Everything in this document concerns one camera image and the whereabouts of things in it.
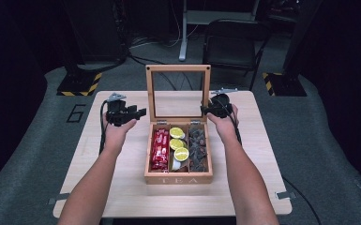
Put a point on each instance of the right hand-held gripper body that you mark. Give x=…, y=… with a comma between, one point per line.
x=221, y=106

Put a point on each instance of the wooden tea box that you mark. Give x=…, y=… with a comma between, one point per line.
x=178, y=179

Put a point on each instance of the grey tape strip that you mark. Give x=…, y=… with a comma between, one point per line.
x=59, y=198
x=286, y=195

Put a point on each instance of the striped black stand base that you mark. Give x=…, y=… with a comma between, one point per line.
x=286, y=85
x=78, y=84

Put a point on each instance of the stack of red packets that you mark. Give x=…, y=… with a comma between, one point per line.
x=160, y=150

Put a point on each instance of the person's right hand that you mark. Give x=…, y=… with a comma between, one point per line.
x=225, y=128

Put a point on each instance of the black cabinet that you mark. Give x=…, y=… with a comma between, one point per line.
x=100, y=31

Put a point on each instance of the person's left hand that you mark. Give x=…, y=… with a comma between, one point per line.
x=117, y=136

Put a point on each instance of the pile of dark tea bags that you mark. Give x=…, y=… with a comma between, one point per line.
x=197, y=150

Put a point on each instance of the white desk frame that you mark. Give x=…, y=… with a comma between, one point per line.
x=183, y=40

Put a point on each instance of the grey floor mat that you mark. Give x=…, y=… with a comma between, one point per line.
x=28, y=156

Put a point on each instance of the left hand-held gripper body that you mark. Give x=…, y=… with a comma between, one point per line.
x=116, y=112

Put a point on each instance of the white capsule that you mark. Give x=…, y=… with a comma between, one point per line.
x=175, y=165

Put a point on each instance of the black folding chair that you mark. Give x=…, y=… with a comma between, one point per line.
x=234, y=47

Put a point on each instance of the yellow-lid capsule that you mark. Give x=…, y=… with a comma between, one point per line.
x=176, y=132

